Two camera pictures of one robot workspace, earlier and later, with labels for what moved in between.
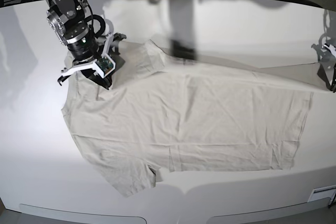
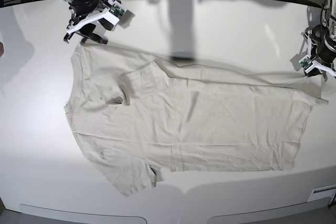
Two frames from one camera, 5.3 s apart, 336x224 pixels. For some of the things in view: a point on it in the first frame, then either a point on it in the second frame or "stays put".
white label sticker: [323, 193] stays put
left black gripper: [82, 46] → [85, 2]
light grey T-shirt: [159, 115] stays put
